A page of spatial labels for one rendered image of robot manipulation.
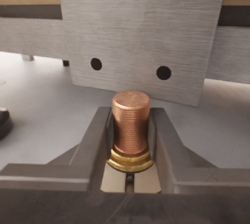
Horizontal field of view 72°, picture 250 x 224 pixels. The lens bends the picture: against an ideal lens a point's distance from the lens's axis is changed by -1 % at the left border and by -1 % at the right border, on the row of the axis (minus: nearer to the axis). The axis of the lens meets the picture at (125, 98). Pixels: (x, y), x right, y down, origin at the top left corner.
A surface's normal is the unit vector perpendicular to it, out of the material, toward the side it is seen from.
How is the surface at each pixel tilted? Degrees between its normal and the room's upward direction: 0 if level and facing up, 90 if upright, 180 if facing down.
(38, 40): 90
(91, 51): 90
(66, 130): 180
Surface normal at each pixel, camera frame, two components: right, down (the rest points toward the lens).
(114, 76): -0.37, 0.45
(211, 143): 0.00, -0.88
